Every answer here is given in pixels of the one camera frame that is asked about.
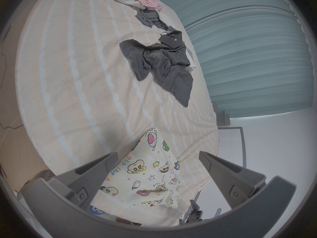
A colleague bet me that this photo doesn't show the blue-green curtain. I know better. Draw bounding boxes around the blue-green curtain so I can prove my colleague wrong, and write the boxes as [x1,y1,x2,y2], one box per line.
[146,0,317,120]

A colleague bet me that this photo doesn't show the grey bedside table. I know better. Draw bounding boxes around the grey bedside table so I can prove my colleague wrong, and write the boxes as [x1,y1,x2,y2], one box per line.
[213,102,231,126]

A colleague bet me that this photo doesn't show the bed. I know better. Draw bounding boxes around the bed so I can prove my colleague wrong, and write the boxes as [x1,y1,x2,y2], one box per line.
[14,0,247,227]

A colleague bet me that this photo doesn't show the dark grey garment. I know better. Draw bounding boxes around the dark grey garment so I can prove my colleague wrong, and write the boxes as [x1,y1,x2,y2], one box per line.
[135,9,174,32]

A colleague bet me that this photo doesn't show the black polo shirt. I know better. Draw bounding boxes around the black polo shirt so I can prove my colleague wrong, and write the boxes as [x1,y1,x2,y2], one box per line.
[119,30,194,108]

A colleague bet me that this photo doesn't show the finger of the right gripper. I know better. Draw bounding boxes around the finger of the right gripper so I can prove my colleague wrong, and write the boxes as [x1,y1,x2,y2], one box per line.
[189,199,201,212]

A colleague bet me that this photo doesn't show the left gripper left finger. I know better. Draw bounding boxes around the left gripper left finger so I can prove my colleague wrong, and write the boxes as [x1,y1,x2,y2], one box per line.
[53,152,119,207]

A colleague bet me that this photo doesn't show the grey and white garment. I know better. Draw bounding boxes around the grey and white garment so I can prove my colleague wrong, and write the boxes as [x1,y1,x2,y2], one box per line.
[184,46,196,73]

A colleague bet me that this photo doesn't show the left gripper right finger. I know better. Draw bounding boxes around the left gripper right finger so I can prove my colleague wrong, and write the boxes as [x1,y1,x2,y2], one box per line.
[199,151,267,211]

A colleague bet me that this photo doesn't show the white printed pyjama top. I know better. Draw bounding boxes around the white printed pyjama top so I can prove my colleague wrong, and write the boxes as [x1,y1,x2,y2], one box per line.
[89,128,183,216]

